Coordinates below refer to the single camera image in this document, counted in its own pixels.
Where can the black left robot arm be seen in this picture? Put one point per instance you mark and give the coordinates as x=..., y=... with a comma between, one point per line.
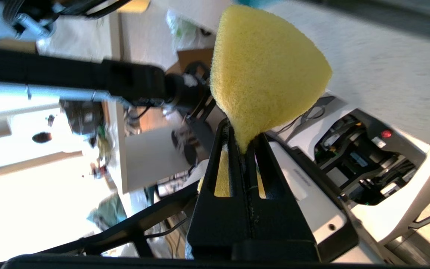
x=50, y=71

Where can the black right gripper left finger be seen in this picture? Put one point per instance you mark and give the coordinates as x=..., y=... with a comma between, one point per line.
x=218, y=228

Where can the yellow fish-shaped sponge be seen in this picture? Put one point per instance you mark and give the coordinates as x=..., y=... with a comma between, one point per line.
x=267, y=74

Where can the black robot frame strut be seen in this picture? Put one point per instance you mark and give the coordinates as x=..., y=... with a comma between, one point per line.
x=136, y=224

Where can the silver metal bar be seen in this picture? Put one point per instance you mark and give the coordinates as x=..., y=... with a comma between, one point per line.
x=32, y=91

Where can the red round button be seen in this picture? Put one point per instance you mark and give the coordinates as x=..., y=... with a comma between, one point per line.
x=386, y=133

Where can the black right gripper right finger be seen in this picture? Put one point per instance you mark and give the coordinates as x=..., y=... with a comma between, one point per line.
x=282, y=228

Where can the white robot chassis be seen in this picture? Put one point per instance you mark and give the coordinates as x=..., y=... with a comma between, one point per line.
x=312, y=194

